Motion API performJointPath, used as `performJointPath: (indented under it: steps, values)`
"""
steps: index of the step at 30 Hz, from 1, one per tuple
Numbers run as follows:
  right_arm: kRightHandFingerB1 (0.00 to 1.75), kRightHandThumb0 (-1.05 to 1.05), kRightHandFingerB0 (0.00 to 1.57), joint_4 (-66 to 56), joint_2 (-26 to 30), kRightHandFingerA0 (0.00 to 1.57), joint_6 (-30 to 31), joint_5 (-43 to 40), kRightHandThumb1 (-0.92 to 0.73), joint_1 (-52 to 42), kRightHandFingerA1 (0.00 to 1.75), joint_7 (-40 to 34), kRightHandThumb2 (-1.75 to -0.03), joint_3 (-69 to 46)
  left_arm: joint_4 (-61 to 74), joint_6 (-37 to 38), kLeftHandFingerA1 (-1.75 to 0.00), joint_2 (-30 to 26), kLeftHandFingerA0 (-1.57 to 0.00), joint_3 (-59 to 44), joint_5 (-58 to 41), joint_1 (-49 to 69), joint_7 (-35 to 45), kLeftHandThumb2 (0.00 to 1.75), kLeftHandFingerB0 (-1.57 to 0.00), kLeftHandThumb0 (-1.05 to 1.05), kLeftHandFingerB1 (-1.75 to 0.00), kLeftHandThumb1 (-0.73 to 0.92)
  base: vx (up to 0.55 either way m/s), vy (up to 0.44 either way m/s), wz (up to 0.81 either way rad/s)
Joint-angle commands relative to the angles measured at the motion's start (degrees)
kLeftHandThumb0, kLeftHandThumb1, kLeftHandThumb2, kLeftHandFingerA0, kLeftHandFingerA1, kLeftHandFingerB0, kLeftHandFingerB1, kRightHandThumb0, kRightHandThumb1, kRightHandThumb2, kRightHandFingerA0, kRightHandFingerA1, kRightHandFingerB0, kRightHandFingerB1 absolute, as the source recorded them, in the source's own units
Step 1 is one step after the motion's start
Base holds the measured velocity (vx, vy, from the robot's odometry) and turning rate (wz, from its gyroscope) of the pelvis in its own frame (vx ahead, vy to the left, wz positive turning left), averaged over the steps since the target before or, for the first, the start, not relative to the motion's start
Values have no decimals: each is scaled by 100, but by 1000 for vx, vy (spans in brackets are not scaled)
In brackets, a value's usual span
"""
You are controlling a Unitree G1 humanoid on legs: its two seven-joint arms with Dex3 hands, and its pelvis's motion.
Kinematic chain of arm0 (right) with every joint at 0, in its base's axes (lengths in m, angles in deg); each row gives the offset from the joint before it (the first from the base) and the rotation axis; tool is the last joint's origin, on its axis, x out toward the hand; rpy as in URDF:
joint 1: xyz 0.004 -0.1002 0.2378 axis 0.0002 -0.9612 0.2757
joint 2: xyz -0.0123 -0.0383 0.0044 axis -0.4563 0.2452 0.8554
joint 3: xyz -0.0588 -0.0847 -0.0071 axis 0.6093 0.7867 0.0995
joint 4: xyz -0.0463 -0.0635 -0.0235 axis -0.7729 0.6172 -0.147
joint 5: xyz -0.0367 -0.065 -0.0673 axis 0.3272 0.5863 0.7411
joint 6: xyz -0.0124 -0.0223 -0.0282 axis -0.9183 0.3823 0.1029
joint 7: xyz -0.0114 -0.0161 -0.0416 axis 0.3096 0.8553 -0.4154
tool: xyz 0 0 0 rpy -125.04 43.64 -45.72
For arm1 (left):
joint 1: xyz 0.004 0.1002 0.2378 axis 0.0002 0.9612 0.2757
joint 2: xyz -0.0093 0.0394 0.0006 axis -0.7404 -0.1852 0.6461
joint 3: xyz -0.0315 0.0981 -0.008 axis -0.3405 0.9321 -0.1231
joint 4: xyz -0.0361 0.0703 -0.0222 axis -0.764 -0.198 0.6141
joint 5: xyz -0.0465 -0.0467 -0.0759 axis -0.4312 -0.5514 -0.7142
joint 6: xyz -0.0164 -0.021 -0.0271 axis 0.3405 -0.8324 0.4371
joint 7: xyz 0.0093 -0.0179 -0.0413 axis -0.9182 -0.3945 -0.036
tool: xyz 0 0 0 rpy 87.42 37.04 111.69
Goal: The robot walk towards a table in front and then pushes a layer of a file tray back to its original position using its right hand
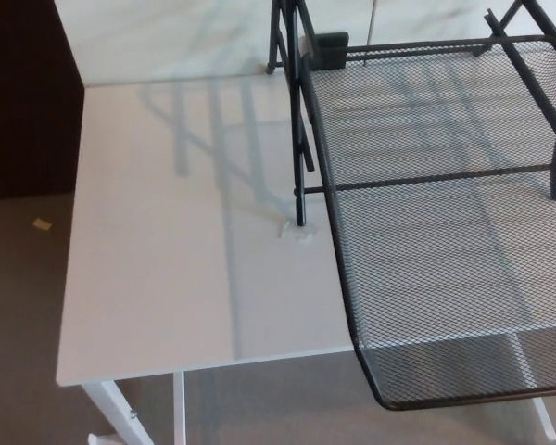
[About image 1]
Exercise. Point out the clear tape blob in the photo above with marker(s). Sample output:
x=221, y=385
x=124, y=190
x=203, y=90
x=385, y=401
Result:
x=301, y=235

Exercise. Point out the small black box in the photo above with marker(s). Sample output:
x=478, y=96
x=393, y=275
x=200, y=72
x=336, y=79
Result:
x=332, y=48

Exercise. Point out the yellow paper scrap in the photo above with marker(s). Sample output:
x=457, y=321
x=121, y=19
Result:
x=42, y=224

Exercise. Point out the dark brown panel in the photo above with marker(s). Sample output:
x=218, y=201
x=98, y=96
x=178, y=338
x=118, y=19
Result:
x=23, y=92

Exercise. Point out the black metal file tray frame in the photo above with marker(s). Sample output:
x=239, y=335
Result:
x=299, y=139

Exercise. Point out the white metal table leg frame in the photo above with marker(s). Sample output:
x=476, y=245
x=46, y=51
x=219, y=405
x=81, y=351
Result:
x=546, y=419
x=109, y=398

